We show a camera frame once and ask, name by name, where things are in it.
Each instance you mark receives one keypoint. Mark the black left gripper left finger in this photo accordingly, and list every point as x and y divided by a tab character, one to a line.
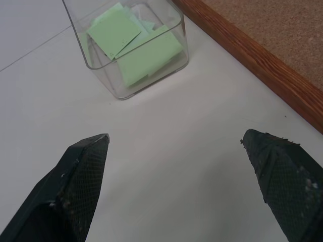
63	191

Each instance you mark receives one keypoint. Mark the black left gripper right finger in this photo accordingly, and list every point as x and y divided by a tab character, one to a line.
285	186

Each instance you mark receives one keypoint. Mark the clear plastic container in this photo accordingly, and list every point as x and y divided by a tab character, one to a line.
141	50

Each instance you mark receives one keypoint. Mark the cork board with wooden frame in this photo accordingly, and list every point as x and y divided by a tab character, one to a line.
265	43

